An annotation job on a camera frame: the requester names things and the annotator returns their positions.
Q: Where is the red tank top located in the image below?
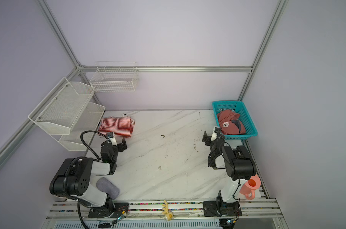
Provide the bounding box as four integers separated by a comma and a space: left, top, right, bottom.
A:
217, 109, 246, 135

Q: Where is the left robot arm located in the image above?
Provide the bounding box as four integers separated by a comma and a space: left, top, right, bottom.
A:
49, 130, 128, 211

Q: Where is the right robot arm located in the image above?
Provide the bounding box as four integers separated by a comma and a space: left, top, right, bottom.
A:
202, 128, 261, 203

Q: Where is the red white striped folded top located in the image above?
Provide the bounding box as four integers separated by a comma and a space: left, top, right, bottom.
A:
98, 116, 135, 138

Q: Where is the teal plastic basket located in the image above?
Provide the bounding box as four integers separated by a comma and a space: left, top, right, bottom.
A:
212, 101, 258, 140

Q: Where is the white mesh lower shelf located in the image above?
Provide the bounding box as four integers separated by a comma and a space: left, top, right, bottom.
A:
58, 103, 105, 151

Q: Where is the grey felt pad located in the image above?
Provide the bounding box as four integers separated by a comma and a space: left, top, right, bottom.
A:
96, 177, 120, 199

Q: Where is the pink watering can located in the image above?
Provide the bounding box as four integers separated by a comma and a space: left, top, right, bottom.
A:
239, 174, 261, 200

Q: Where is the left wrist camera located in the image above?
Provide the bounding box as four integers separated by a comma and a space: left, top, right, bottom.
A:
107, 132, 117, 146

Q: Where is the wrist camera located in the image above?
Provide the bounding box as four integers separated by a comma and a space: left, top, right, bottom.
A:
107, 132, 117, 146
211, 127, 221, 141

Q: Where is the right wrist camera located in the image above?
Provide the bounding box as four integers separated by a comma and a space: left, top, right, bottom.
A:
211, 127, 221, 141

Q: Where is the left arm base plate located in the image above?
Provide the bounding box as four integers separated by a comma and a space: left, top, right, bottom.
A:
88, 202, 130, 219

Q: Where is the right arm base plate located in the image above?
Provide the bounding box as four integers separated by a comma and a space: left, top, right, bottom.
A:
203, 201, 242, 217

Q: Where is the white wire wall basket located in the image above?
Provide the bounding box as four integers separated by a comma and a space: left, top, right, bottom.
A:
89, 62, 139, 93

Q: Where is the aluminium front rail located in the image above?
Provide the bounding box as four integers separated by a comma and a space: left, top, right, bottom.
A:
46, 199, 284, 221

